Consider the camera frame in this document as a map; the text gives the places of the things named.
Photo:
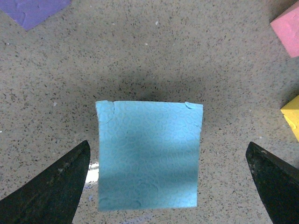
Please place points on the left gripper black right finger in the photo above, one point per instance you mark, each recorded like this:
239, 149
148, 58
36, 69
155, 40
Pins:
277, 183

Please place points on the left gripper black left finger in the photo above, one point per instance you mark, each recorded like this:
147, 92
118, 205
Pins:
52, 196

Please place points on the scuffed light blue foam cube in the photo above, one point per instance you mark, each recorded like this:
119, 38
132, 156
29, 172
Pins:
148, 154

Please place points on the yellow foam cube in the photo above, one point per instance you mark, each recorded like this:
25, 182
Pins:
291, 115

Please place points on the pink foam cube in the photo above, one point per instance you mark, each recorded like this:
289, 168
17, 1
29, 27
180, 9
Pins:
286, 27

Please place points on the purple foam cube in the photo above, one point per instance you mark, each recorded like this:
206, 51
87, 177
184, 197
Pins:
30, 13

